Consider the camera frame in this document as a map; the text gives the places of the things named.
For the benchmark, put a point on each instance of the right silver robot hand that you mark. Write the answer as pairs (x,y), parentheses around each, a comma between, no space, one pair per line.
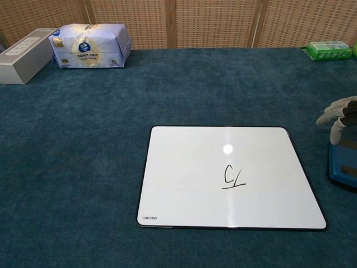
(334,114)

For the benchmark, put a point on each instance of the blue board eraser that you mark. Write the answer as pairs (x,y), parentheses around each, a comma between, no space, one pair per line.
(344,164)

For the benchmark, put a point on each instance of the white whiteboard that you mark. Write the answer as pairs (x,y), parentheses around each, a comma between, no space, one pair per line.
(217,178)

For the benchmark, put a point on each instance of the green wet wipes pack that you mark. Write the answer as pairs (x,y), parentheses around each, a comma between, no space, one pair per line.
(327,50)

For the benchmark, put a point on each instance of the yellow-green facial tissue pack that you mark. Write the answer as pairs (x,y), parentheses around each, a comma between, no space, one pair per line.
(355,50)

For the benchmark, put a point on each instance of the woven wooden folding screen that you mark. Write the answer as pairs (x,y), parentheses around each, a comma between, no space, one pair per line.
(209,22)

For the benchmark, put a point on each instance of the blue carpet table mat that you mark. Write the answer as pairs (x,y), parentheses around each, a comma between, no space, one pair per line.
(83,153)

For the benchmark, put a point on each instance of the white purple tissue pack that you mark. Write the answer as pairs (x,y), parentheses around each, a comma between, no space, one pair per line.
(89,46)

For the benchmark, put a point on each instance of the long white power strip box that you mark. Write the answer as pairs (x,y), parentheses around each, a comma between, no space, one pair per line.
(22,61)

